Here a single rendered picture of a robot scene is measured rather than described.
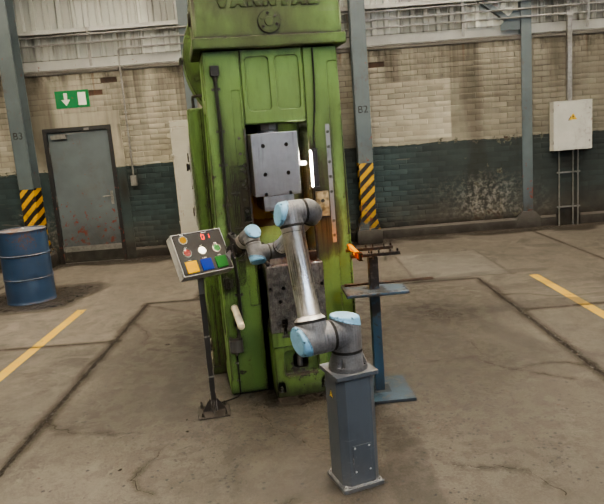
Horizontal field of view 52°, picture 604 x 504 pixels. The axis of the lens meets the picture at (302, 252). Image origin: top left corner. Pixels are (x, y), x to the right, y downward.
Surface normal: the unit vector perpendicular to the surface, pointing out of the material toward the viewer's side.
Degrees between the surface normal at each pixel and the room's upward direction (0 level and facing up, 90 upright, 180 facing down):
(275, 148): 90
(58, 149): 90
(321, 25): 90
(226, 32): 90
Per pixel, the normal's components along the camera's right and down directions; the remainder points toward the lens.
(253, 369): 0.20, 0.16
